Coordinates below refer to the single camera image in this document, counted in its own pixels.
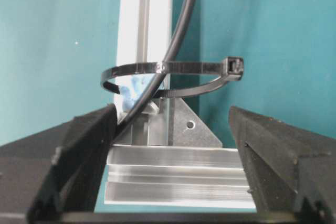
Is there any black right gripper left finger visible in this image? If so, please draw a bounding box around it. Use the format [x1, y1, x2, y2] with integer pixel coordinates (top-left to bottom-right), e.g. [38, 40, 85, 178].
[1, 104, 117, 223]

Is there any black USB cable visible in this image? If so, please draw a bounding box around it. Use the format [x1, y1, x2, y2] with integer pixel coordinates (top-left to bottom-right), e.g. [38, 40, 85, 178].
[115, 0, 202, 127]

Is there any square aluminium extrusion frame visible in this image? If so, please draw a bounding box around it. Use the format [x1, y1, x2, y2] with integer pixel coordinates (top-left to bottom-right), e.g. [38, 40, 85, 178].
[104, 0, 255, 210]

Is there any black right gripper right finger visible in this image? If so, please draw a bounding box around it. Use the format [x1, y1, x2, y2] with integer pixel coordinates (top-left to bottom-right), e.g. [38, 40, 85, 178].
[228, 106, 335, 223]

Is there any blue tape under zip tie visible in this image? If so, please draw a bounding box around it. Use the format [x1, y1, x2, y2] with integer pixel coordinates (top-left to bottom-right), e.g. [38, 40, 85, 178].
[118, 74, 154, 112]

